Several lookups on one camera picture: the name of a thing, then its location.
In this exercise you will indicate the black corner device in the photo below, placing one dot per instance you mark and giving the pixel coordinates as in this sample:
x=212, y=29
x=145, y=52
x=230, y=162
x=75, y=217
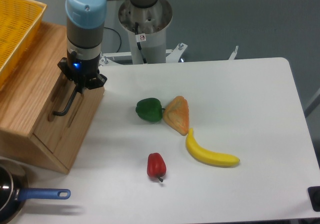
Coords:
x=314, y=195

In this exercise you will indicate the yellow plastic basket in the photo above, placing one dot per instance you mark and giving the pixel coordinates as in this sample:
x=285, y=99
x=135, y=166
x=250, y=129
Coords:
x=20, y=21

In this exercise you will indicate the black drawer handle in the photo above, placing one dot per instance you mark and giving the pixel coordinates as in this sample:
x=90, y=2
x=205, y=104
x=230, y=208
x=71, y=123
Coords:
x=68, y=105

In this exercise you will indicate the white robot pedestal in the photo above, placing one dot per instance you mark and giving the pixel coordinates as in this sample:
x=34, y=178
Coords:
x=146, y=23

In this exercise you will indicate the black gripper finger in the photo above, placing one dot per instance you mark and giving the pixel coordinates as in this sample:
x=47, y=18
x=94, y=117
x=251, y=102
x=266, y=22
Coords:
x=72, y=73
x=98, y=81

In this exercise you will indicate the green bell pepper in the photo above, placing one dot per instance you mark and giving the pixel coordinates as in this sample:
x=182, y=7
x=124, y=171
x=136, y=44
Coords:
x=150, y=110

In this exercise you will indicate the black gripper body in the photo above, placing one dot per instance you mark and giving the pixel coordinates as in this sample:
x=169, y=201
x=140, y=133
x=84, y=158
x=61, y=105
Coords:
x=82, y=69

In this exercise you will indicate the yellow banana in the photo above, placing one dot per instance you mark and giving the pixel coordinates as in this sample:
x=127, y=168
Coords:
x=206, y=156

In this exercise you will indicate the wooden top drawer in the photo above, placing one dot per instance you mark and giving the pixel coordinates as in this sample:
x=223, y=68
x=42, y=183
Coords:
x=53, y=131

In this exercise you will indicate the orange sandwich toy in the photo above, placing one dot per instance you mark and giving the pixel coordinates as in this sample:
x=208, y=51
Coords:
x=176, y=115

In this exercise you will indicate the white metal bracket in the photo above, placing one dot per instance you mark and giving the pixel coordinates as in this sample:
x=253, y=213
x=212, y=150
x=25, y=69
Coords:
x=125, y=58

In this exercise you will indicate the blue handled frying pan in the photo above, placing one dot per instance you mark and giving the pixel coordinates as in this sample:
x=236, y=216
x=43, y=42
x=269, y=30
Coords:
x=15, y=190

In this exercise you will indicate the red bell pepper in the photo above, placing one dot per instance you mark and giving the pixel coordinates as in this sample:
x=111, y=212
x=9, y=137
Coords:
x=156, y=167

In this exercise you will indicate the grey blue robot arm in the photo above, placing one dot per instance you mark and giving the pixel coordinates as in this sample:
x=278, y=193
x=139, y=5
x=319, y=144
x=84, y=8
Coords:
x=85, y=27

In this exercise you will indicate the wooden drawer cabinet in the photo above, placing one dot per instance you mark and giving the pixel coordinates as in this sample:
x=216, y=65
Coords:
x=25, y=96

